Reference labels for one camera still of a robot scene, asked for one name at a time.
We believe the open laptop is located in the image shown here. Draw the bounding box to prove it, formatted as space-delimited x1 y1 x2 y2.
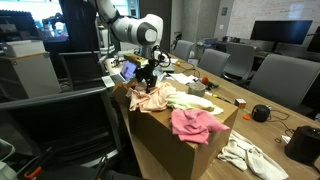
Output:
102 60 137 88

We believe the salmon colored shirt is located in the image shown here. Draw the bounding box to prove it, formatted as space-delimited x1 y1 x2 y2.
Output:
126 82 177 113

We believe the pale yellow-green shirt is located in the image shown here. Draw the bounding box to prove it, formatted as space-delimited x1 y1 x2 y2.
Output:
166 91 224 115

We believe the black computer monitor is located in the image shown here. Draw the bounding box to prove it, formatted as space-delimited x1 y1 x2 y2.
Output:
250 20 312 45

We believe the orange handled clamp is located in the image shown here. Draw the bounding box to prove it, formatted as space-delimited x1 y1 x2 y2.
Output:
17 147 55 180

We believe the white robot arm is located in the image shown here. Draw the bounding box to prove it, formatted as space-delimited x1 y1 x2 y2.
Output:
89 0 163 93

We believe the grey office chair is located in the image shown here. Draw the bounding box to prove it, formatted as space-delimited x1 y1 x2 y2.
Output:
0 87 122 167

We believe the large cardboard box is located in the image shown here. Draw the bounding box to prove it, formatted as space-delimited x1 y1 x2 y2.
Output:
113 82 238 180

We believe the grey tape roll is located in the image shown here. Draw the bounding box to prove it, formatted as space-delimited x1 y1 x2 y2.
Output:
188 82 206 97

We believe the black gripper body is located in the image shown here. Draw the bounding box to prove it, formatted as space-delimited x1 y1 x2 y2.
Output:
136 59 157 84

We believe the pink shirt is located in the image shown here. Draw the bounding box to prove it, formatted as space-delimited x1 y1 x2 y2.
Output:
171 109 229 144

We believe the rubiks cube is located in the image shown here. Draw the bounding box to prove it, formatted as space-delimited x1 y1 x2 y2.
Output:
235 98 247 109

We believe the grey chair across table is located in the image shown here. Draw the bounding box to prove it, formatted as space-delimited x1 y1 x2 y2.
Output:
249 54 320 109

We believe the white cloth on table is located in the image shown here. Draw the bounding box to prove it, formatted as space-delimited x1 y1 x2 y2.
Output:
217 130 289 180

